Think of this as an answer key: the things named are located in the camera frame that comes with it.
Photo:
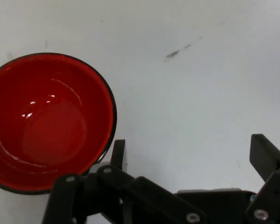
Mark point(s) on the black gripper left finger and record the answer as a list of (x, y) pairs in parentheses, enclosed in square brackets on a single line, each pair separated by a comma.
[(130, 193)]

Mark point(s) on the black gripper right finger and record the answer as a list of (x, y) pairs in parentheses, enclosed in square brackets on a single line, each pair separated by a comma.
[(268, 161)]

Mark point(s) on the red bowl with black rim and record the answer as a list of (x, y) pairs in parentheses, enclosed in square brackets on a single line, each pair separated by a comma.
[(51, 121)]

